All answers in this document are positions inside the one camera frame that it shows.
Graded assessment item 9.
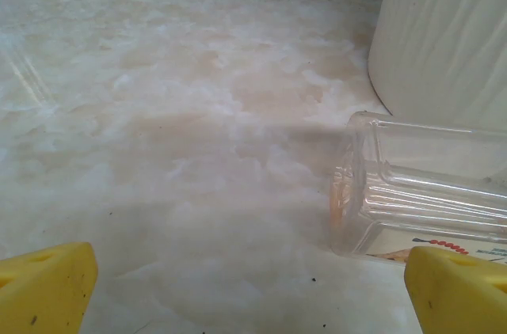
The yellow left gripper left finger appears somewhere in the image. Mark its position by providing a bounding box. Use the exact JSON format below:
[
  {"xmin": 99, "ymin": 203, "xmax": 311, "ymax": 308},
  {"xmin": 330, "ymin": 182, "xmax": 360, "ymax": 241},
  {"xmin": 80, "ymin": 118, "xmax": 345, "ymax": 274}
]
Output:
[{"xmin": 0, "ymin": 241, "xmax": 99, "ymax": 334}]

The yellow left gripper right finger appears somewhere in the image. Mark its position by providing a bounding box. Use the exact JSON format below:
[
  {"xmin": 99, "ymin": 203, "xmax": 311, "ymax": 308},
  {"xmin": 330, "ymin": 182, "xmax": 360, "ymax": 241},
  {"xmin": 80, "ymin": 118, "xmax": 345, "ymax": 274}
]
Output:
[{"xmin": 403, "ymin": 245, "xmax": 507, "ymax": 334}]

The clear square bottle green band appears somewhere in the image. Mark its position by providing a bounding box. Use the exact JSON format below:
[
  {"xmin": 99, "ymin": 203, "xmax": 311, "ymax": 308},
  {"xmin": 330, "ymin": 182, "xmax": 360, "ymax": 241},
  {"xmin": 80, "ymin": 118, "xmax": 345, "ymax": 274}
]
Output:
[{"xmin": 329, "ymin": 111, "xmax": 507, "ymax": 268}]

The beige bucket with teal rim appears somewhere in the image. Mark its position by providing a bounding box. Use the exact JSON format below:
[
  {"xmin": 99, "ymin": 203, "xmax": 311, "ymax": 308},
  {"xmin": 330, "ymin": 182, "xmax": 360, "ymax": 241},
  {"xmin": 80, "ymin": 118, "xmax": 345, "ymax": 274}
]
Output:
[{"xmin": 367, "ymin": 0, "xmax": 507, "ymax": 129}]

